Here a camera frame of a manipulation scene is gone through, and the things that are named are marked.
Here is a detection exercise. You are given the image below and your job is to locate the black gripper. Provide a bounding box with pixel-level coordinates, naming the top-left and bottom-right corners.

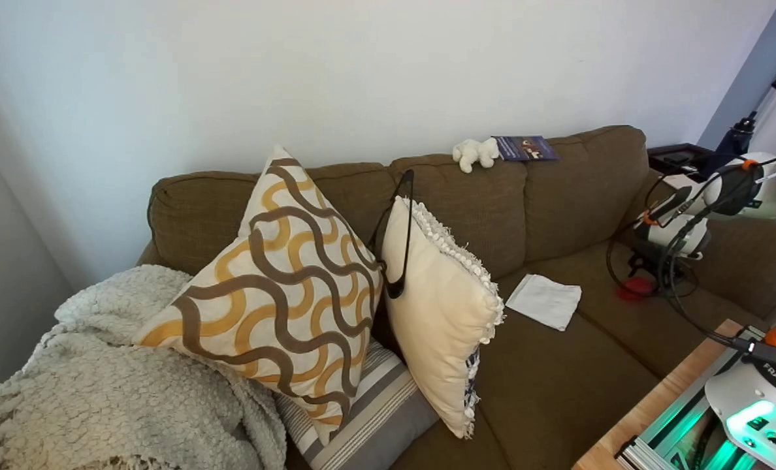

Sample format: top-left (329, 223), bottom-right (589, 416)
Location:
top-left (627, 232), bottom-right (710, 287)

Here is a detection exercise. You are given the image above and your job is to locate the red and black remote control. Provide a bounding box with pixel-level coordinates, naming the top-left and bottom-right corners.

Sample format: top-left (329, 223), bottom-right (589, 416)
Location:
top-left (618, 275), bottom-right (657, 303)

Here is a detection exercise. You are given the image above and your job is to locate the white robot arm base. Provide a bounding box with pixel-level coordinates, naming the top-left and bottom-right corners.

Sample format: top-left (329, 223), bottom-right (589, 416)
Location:
top-left (702, 326), bottom-right (776, 470)

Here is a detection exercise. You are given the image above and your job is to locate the white towel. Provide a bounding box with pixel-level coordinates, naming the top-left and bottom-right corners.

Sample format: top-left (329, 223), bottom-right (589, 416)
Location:
top-left (505, 273), bottom-right (586, 334)

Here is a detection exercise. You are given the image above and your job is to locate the wooden board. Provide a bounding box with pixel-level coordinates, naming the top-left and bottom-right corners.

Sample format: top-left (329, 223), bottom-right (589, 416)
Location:
top-left (571, 317), bottom-right (748, 470)

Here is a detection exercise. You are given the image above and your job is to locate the brown fabric sofa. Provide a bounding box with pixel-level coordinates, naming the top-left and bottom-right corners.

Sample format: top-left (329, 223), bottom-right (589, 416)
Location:
top-left (135, 123), bottom-right (776, 470)

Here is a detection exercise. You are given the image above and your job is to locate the blue book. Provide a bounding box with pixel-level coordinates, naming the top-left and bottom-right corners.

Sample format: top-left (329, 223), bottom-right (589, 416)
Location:
top-left (493, 133), bottom-right (561, 168)

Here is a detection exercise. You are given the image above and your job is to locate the white plush toy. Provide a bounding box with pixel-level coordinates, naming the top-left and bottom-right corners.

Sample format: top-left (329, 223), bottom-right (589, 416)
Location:
top-left (448, 136), bottom-right (505, 176)

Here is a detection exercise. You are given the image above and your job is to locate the cream fringed pillow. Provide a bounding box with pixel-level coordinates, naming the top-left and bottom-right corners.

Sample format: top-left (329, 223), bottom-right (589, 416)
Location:
top-left (378, 193), bottom-right (506, 441)

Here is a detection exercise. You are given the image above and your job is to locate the grey striped cushion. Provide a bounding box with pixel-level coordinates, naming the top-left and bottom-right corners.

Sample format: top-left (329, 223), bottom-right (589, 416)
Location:
top-left (276, 338), bottom-right (442, 470)

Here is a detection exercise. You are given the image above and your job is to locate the gold brown wave-pattern pillow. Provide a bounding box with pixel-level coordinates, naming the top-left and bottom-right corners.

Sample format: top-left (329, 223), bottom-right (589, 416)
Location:
top-left (132, 143), bottom-right (386, 438)

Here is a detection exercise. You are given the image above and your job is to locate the grey knitted blanket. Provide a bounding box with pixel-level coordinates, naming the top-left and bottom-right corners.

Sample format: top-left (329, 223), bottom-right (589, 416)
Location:
top-left (0, 262), bottom-right (289, 470)

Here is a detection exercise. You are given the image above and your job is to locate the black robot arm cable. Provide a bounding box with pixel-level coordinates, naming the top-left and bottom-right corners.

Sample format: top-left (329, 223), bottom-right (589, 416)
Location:
top-left (604, 147), bottom-right (776, 376)

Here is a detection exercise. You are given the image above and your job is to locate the black strap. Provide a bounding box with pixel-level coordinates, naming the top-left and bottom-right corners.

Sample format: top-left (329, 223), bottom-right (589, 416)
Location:
top-left (367, 168), bottom-right (421, 303)

